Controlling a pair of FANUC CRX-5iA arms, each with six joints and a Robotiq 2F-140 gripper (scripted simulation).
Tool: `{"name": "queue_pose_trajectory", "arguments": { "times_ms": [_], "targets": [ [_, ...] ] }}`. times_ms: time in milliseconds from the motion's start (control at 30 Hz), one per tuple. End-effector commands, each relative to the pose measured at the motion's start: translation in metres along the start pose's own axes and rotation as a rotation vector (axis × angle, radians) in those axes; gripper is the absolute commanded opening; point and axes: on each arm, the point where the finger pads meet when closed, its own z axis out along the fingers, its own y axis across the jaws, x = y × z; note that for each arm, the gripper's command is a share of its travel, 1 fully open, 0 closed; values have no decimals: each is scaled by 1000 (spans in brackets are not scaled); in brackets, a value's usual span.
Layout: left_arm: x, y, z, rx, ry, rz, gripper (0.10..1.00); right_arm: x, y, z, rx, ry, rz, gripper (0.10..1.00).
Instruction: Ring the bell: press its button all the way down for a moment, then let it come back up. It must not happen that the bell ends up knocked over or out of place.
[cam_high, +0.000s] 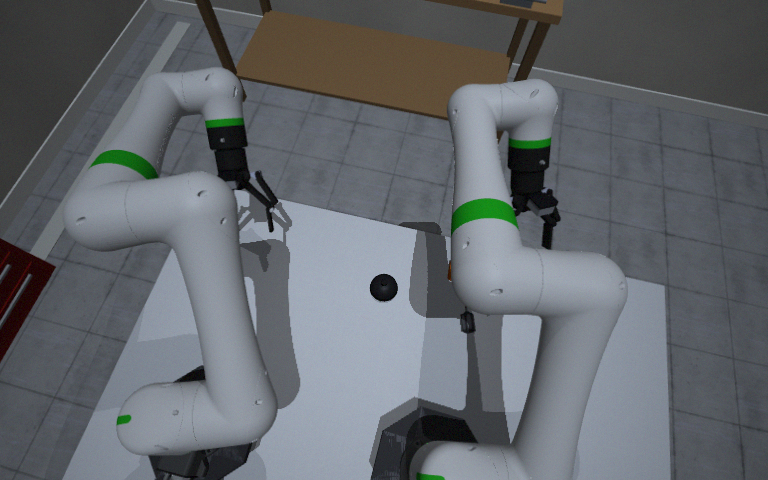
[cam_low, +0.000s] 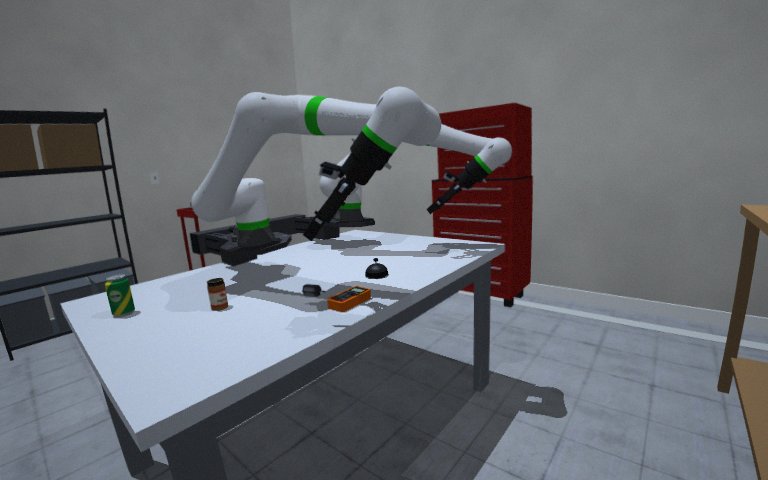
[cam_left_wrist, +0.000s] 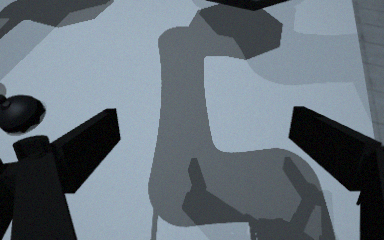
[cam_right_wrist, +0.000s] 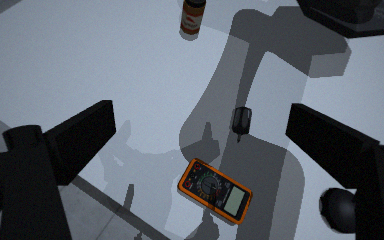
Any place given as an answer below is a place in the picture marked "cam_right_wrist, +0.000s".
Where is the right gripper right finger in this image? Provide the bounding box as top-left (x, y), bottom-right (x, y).
top-left (285, 103), bottom-right (384, 240)

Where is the small spice jar with dark lid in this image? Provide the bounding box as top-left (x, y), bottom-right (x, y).
top-left (180, 0), bottom-right (206, 35)

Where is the orange digital multimeter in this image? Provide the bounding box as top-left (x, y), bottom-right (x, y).
top-left (177, 158), bottom-right (253, 225)

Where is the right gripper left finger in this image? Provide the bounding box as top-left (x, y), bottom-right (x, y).
top-left (0, 100), bottom-right (116, 240)

